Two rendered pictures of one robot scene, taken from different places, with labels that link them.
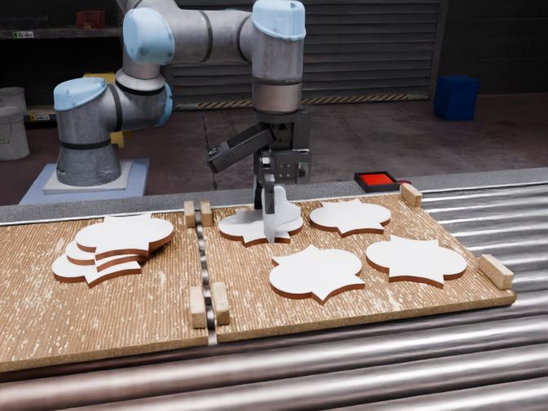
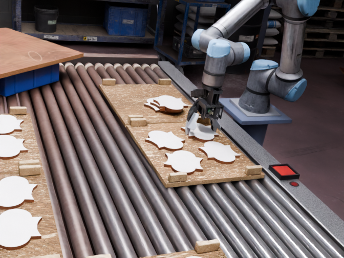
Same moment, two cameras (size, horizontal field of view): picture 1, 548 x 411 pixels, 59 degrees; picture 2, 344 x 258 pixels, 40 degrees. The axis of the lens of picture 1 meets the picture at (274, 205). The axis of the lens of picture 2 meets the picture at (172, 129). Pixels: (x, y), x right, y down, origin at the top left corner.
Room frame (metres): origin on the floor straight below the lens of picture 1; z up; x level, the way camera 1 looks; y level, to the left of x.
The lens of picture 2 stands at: (0.24, -1.50, 1.67)
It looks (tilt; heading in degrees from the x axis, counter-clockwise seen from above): 25 degrees down; 76
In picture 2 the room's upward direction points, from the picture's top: 9 degrees clockwise
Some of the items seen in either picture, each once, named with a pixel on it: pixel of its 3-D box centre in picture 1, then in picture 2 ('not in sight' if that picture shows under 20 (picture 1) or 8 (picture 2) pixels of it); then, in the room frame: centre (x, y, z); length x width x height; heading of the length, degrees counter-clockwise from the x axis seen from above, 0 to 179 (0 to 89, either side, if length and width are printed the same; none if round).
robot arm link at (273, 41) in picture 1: (276, 41); (217, 57); (0.74, 0.00, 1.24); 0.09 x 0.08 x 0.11; 36
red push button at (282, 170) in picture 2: (376, 182); (283, 172); (0.97, -0.22, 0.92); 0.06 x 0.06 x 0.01; 10
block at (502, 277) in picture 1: (495, 271); (177, 176); (0.58, -0.31, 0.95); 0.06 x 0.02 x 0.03; 11
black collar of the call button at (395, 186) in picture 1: (376, 181); (283, 171); (0.97, -0.22, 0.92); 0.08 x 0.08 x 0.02; 10
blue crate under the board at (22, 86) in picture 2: not in sight; (8, 67); (-0.01, 0.51, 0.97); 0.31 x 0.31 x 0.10; 48
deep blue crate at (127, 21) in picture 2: not in sight; (125, 18); (0.95, 4.67, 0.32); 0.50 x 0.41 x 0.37; 6
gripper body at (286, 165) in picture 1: (280, 146); (209, 100); (0.73, -0.01, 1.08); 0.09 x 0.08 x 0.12; 101
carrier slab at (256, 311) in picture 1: (333, 249); (191, 150); (0.67, -0.10, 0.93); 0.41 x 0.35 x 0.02; 101
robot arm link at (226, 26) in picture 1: (232, 36); (230, 52); (0.81, 0.07, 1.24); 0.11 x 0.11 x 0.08; 36
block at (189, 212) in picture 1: (189, 214); not in sight; (0.76, 0.15, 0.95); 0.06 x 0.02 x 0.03; 11
